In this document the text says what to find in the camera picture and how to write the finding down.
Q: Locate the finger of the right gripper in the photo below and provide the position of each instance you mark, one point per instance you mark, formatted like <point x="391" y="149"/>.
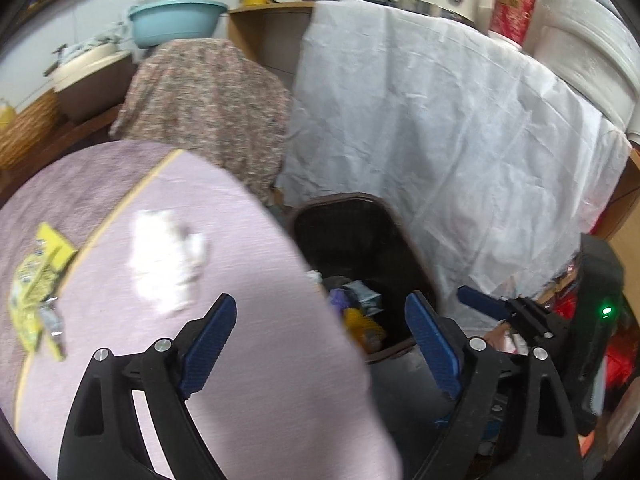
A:
<point x="487" y="305"/>

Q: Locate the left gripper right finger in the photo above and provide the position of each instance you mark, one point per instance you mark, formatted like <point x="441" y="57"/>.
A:
<point x="511" y="417"/>

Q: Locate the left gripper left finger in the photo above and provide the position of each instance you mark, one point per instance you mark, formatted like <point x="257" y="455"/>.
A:
<point x="102" y="438"/>

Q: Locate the white tissue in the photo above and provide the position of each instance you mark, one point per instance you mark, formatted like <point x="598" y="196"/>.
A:
<point x="165" y="261"/>

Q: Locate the purple plastic bag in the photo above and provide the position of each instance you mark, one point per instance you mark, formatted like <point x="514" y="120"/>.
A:
<point x="340" y="300"/>

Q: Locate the dark trash bin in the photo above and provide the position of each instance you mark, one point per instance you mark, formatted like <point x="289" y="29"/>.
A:
<point x="357" y="237"/>

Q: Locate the white sheet cover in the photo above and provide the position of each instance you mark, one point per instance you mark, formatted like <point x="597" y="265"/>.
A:
<point x="494" y="165"/>

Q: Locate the yellow green snack wrapper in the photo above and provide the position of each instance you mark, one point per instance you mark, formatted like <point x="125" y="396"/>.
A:
<point x="34" y="292"/>

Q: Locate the purple table mat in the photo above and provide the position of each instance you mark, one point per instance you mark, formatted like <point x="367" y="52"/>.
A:
<point x="73" y="195"/>

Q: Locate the red canister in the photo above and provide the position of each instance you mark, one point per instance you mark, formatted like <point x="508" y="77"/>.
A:
<point x="510" y="21"/>

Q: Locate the woven basket sink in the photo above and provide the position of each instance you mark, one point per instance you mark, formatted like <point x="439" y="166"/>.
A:
<point x="32" y="126"/>

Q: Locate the yellow soap bottle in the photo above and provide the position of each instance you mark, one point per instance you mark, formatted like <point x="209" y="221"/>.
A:
<point x="7" y="114"/>

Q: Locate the wooden cabinet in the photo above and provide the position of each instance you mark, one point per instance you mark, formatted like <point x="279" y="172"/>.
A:
<point x="271" y="35"/>

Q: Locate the brown beige lidded pot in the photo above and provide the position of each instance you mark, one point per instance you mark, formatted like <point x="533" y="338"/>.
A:
<point x="93" y="82"/>

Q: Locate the light blue plastic basin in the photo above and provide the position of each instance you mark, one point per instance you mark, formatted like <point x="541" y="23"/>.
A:
<point x="155" y="23"/>

